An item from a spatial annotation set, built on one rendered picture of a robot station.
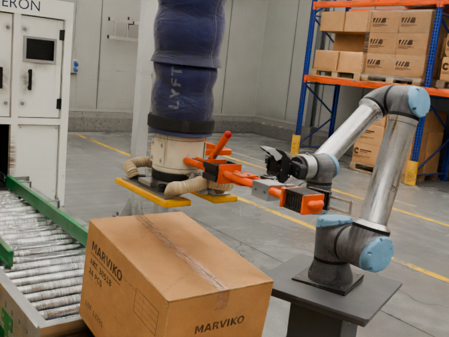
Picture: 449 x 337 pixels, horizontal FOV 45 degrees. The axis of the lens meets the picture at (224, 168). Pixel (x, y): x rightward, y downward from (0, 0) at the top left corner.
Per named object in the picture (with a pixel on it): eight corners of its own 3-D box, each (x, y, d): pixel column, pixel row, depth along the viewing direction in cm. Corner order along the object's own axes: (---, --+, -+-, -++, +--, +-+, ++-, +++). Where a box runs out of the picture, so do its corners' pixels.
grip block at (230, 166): (200, 178, 169) (202, 159, 168) (225, 176, 175) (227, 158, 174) (216, 184, 163) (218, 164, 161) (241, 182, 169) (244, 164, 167)
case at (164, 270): (78, 313, 212) (89, 218, 201) (168, 297, 236) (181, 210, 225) (150, 416, 167) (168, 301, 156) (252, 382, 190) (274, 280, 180)
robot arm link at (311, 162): (315, 182, 189) (319, 154, 188) (305, 182, 186) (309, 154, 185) (296, 176, 196) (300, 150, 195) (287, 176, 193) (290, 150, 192)
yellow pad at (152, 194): (114, 182, 194) (115, 169, 193) (139, 181, 200) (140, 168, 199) (164, 208, 168) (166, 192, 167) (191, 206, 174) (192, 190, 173)
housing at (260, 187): (250, 195, 153) (251, 179, 152) (268, 193, 157) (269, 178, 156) (266, 201, 147) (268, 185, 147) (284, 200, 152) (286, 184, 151)
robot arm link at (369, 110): (374, 77, 231) (269, 184, 210) (398, 79, 221) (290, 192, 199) (383, 99, 236) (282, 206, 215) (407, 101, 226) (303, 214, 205)
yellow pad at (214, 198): (160, 180, 206) (162, 167, 205) (182, 179, 212) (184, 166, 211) (214, 204, 180) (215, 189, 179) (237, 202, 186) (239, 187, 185)
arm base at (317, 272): (321, 266, 248) (323, 245, 246) (360, 277, 236) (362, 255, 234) (299, 277, 233) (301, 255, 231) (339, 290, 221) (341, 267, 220)
